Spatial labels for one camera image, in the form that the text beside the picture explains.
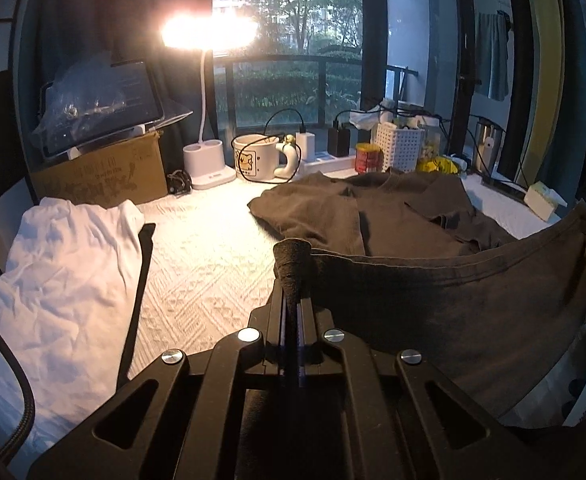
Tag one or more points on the white folded garment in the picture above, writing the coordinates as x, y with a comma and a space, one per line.
66, 301

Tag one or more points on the red tin can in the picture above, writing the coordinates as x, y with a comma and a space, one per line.
368, 158

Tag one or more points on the brown cardboard box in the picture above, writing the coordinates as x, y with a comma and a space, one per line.
129, 170

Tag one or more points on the dark curtain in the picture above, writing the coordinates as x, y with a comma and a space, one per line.
129, 30

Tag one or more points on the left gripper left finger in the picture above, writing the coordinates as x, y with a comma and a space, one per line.
180, 418

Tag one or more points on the white perforated basket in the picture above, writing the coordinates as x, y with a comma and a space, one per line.
401, 147

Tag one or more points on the white koala mug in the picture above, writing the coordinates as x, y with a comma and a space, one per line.
261, 159

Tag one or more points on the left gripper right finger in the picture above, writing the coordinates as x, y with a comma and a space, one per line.
402, 418

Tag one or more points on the white charger adapter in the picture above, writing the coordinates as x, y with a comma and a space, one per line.
307, 144

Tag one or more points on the black chair frame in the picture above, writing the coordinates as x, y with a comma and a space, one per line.
3, 399

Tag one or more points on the steel thermos cup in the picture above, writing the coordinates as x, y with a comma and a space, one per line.
488, 137

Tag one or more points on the dark brown t-shirt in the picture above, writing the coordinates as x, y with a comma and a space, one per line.
407, 261

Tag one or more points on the white power strip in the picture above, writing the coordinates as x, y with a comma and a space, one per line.
327, 164

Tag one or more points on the tissue box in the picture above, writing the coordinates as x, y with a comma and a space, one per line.
543, 201

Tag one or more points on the black charger adapter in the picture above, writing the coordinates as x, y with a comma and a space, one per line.
338, 139

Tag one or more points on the white desk lamp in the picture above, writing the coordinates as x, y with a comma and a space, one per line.
203, 161

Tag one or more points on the clear glass jar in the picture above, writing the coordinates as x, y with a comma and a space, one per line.
432, 137

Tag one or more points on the yellow snack packet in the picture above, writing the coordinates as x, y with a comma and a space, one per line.
439, 164

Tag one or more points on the hanging teal towel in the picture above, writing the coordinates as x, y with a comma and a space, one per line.
492, 36

